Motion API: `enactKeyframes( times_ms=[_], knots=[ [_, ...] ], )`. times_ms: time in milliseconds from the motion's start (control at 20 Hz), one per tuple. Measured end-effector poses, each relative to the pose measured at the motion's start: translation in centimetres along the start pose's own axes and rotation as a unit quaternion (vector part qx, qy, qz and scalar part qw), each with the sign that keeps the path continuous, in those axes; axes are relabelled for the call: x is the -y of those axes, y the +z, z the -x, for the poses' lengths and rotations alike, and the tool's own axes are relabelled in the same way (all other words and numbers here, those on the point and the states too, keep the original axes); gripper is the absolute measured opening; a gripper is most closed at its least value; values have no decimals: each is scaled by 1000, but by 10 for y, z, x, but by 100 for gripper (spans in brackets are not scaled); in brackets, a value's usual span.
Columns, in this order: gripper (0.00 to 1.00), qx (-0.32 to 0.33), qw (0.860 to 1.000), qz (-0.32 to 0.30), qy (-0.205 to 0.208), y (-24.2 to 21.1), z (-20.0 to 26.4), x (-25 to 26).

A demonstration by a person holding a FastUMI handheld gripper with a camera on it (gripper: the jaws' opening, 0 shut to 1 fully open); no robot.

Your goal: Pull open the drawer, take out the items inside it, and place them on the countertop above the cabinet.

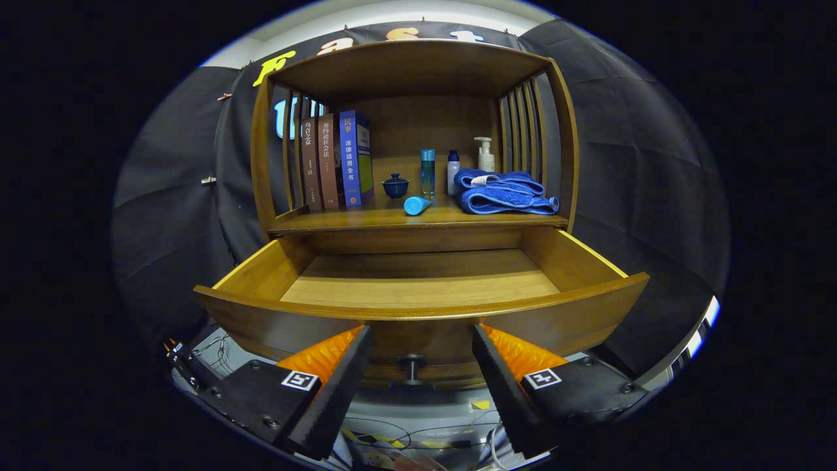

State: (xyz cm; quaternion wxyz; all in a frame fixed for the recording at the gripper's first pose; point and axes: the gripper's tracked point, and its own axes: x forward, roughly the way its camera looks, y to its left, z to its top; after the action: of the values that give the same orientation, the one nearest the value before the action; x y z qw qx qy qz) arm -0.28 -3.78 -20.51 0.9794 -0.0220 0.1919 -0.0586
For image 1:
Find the blue lidded teacup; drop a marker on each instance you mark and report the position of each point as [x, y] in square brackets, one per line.
[395, 188]

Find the blue folded towel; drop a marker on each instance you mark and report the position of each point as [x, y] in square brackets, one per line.
[503, 196]

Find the wooden cabinet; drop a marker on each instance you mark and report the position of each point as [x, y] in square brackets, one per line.
[425, 124]

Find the yellow floor tape piece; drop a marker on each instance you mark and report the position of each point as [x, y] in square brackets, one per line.
[480, 404]

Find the blue squeeze tube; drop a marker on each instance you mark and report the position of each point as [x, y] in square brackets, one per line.
[414, 205]

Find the white pump bottle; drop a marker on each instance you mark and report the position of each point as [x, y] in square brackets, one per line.
[485, 158]

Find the blue book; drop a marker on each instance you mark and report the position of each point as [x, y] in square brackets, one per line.
[352, 157]

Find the teal glass bottle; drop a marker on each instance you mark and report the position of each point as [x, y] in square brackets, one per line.
[427, 173]

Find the white bottle with blue cap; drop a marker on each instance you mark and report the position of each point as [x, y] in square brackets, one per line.
[453, 175]

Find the wooden drawer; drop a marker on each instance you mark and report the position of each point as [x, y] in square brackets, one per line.
[418, 281]

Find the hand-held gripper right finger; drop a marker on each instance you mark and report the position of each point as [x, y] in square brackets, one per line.
[507, 399]

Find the dark brown book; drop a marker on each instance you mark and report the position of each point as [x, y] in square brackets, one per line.
[312, 163]

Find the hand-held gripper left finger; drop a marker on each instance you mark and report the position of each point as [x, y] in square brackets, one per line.
[337, 402]

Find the black backdrop cloth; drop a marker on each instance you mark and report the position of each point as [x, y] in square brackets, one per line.
[170, 216]

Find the white striped panel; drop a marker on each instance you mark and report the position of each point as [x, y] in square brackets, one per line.
[709, 314]

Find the reddish brown book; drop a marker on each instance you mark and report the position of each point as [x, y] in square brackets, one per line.
[328, 160]

